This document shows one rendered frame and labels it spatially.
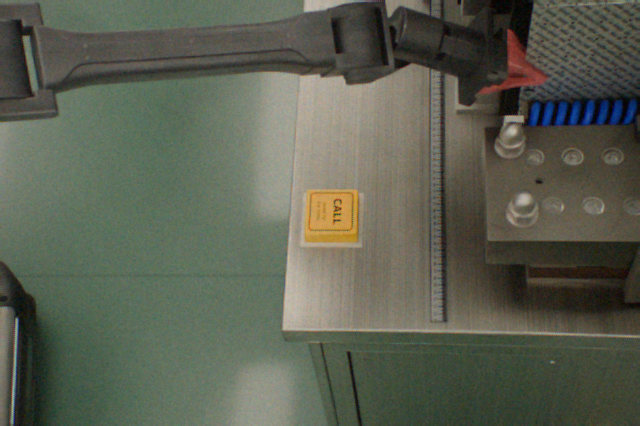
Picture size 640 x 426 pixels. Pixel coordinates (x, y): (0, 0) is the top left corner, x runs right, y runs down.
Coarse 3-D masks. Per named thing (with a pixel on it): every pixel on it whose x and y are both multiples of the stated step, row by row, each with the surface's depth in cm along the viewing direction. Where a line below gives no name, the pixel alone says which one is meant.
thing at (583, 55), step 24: (552, 24) 120; (576, 24) 120; (600, 24) 120; (624, 24) 120; (528, 48) 124; (552, 48) 124; (576, 48) 124; (600, 48) 124; (624, 48) 124; (552, 72) 128; (576, 72) 128; (600, 72) 128; (624, 72) 128; (528, 96) 132; (552, 96) 132; (576, 96) 132; (600, 96) 132; (624, 96) 132
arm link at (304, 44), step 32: (32, 32) 108; (64, 32) 107; (96, 32) 109; (128, 32) 109; (160, 32) 110; (192, 32) 112; (224, 32) 113; (256, 32) 114; (288, 32) 115; (320, 32) 116; (352, 32) 118; (64, 64) 107; (96, 64) 108; (128, 64) 109; (160, 64) 110; (192, 64) 111; (224, 64) 113; (256, 64) 114; (288, 64) 115; (320, 64) 116; (352, 64) 117; (32, 96) 109
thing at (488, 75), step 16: (480, 16) 127; (448, 32) 123; (464, 32) 123; (480, 32) 125; (448, 48) 122; (464, 48) 122; (480, 48) 123; (432, 64) 123; (448, 64) 123; (464, 64) 123; (480, 64) 123; (464, 80) 126; (480, 80) 122; (464, 96) 125
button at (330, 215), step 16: (320, 192) 141; (336, 192) 141; (352, 192) 141; (320, 208) 140; (336, 208) 140; (352, 208) 140; (304, 224) 140; (320, 224) 139; (336, 224) 139; (352, 224) 139; (320, 240) 140; (336, 240) 140; (352, 240) 139
